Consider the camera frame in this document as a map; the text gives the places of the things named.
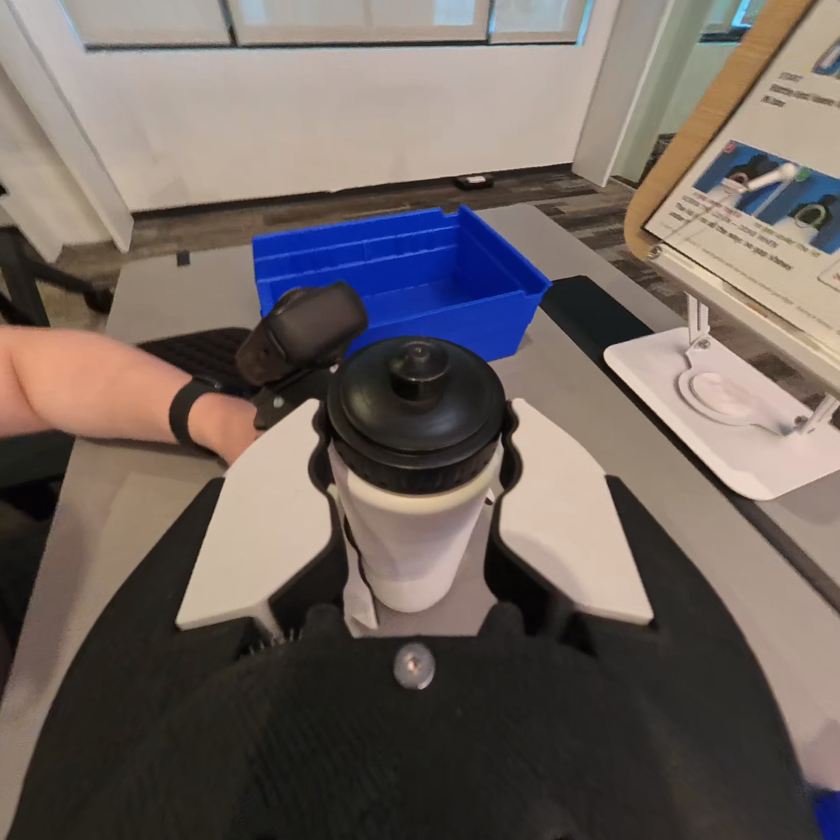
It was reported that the person's left forearm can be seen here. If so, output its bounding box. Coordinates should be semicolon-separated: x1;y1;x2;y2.
0;326;191;444

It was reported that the black wrist band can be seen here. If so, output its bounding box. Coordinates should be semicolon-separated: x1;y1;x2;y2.
168;377;224;454

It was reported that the person's left hand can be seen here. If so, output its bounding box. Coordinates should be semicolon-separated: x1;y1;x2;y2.
193;394;260;466

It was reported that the white plastic bottle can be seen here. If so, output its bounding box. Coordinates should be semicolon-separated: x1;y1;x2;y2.
328;453;496;614

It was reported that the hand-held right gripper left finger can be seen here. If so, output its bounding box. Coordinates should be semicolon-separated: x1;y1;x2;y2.
175;399;349;647

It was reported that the black rectangular table pad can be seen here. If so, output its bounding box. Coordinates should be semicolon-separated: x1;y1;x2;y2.
541;276;654;342

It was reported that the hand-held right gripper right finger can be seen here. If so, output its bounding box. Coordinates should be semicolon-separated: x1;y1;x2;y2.
483;398;655;641

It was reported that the black bottle lid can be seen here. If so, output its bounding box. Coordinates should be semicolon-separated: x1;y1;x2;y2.
326;336;508;496

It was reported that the instruction board on white stand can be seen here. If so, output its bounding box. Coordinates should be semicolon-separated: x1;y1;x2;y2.
625;0;840;501

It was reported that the blue plastic bin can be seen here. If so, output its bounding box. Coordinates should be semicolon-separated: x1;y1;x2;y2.
804;781;840;840
252;205;552;362

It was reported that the thin black cable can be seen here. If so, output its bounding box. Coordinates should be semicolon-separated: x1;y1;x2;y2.
340;508;368;592

